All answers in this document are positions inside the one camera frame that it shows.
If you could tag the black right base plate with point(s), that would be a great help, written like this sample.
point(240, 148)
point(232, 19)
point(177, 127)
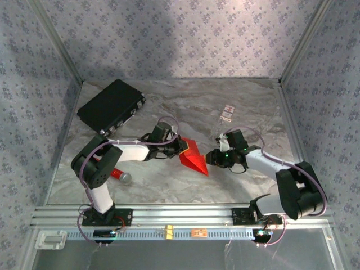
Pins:
point(240, 216)

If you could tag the aluminium side rail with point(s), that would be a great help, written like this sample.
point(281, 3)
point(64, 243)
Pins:
point(289, 118)

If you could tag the clear front panel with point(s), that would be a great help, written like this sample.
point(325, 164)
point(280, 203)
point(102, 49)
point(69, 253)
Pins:
point(168, 256)

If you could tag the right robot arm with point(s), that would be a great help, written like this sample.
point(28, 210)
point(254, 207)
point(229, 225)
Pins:
point(301, 191)

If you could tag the left control board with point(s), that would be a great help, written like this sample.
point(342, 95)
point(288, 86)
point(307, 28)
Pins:
point(104, 233)

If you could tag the aluminium front rail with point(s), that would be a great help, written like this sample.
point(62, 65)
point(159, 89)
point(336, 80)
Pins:
point(182, 215)

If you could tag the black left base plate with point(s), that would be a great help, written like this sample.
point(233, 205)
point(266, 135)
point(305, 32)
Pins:
point(123, 218)

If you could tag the red marker with grey cap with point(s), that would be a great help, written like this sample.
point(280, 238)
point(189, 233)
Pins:
point(123, 177)

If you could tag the orange label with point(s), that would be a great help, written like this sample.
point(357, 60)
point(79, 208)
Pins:
point(199, 233)

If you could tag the yellow clip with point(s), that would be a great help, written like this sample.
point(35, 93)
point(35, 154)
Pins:
point(170, 232)

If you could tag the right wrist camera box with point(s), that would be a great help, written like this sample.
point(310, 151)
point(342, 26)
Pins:
point(223, 143)

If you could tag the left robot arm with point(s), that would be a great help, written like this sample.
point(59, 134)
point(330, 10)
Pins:
point(95, 168)

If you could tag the white plastic bracket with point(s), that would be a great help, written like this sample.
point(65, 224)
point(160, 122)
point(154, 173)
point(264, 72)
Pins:
point(50, 239)

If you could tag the black hard case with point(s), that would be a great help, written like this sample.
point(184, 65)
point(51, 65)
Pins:
point(109, 104)

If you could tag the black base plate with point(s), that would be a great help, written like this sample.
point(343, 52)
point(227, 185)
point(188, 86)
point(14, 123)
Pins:
point(123, 218)
point(240, 216)

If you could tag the control board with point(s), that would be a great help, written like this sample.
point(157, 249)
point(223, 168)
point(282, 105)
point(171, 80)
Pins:
point(262, 234)
point(104, 233)

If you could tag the right control board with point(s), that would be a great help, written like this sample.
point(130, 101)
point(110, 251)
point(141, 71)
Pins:
point(262, 234)

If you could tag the small clear labelled packet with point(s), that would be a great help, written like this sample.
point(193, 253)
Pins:
point(226, 112)

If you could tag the aluminium corner post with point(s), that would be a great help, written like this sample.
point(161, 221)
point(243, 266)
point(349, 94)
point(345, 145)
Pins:
point(56, 42)
point(306, 42)

